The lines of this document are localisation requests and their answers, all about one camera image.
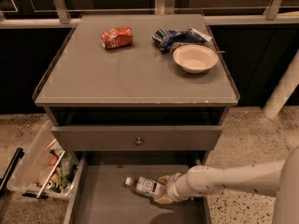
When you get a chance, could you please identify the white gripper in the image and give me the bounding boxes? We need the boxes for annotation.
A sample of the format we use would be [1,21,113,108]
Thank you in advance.
[154,173,191,204]

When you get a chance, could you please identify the clear plastic water bottle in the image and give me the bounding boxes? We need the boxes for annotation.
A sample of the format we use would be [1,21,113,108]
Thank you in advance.
[124,176,164,199]

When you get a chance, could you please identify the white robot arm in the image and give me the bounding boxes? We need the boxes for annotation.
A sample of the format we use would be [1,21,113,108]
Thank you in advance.
[158,148,299,224]

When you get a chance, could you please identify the round metal drawer knob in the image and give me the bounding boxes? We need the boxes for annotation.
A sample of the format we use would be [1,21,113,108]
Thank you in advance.
[135,137,143,147]

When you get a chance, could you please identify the grey top drawer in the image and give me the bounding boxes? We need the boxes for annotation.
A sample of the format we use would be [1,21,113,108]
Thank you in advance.
[51,125,222,151]

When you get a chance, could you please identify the grey open middle drawer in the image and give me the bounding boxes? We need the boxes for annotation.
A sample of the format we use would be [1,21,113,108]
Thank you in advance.
[64,159,212,224]

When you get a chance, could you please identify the grey drawer cabinet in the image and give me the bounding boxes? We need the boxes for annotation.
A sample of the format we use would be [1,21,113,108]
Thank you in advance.
[32,13,241,224]

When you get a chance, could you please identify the clear plastic storage bin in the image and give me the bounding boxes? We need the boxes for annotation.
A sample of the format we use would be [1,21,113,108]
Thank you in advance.
[7,121,78,199]

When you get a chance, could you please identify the white paper bowl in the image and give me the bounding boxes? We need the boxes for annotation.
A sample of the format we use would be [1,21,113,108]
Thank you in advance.
[173,45,219,74]

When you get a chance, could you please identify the blue crumpled chip bag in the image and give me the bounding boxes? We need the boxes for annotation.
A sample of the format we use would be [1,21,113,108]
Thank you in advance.
[152,28,212,53]

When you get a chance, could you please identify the crushed red soda can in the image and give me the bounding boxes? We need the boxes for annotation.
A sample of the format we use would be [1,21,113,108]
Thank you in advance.
[101,27,133,49]

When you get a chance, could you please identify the black bin lid handle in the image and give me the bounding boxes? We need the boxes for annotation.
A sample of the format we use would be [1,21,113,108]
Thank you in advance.
[0,147,24,197]

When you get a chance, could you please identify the metal window frame rail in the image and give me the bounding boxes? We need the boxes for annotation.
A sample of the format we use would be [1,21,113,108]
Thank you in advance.
[0,0,299,29]

